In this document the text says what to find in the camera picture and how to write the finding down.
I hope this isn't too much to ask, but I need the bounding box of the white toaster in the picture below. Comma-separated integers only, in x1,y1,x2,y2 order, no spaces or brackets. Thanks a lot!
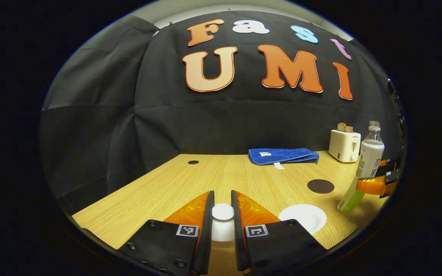
328,129,362,163

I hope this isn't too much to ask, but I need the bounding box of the dark brown round coaster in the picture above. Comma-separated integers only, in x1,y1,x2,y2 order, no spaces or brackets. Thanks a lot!
307,179,335,194

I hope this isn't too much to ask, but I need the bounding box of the blue folded towel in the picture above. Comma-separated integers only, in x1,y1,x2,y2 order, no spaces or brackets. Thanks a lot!
248,148,320,170

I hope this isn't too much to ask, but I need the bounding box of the white teacup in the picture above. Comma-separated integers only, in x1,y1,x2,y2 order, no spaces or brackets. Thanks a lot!
278,204,327,235

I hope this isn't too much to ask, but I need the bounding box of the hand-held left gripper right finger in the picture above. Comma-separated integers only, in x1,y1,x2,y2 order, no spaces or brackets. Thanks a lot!
231,190,327,275

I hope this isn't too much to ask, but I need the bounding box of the clear water bottle green label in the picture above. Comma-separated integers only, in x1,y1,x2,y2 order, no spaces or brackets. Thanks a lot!
337,121,385,213

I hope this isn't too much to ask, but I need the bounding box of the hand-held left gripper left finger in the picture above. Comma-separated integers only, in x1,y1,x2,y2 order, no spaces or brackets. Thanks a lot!
119,191,215,276

